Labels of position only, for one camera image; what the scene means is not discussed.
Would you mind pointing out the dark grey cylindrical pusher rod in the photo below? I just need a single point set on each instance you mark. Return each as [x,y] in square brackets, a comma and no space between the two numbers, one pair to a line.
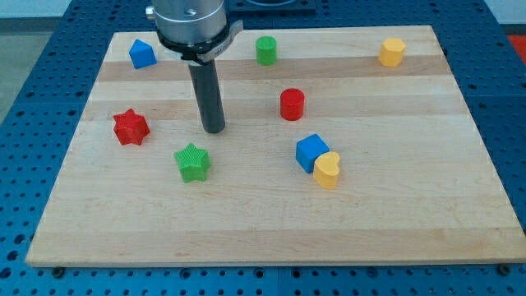
[206,87]

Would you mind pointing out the green star block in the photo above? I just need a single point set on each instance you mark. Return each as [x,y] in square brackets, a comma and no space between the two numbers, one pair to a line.
[193,163]

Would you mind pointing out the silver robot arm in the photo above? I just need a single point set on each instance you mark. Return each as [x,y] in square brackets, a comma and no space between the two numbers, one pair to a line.
[197,32]

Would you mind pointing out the red star block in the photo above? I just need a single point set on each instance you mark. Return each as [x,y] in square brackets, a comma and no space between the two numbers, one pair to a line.
[130,127]

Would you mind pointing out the blue pentagon block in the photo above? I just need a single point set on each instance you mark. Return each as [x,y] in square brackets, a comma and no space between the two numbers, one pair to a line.
[142,54]

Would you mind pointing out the green cylinder block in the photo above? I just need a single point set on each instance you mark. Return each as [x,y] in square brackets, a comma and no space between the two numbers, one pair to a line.
[266,50]

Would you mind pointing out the red cylinder block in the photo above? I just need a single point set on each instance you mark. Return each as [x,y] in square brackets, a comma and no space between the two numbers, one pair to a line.
[292,101]

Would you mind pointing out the blue cube block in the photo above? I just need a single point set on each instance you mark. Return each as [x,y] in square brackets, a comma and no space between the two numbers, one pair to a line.
[308,150]

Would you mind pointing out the light wooden board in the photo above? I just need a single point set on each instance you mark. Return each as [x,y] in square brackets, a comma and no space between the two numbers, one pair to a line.
[416,184]

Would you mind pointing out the yellow heart block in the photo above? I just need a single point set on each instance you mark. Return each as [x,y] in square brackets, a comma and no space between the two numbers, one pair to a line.
[326,170]

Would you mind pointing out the yellow hexagon block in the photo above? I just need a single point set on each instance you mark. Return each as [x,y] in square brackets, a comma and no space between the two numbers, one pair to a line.
[392,52]

